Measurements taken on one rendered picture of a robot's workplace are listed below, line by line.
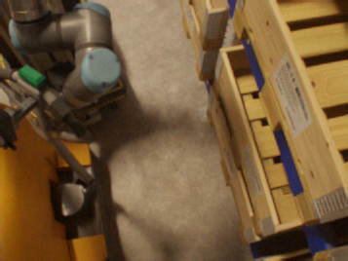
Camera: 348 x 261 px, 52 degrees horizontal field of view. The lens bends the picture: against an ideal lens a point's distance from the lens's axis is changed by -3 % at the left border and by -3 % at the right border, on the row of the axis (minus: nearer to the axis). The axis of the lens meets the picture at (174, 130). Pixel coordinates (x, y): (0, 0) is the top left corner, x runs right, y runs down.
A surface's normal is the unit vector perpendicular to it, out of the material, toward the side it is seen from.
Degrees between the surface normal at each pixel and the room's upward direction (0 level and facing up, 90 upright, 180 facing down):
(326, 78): 0
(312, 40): 0
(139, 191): 0
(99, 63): 35
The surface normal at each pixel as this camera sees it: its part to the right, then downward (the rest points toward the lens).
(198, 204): 0.01, -0.35
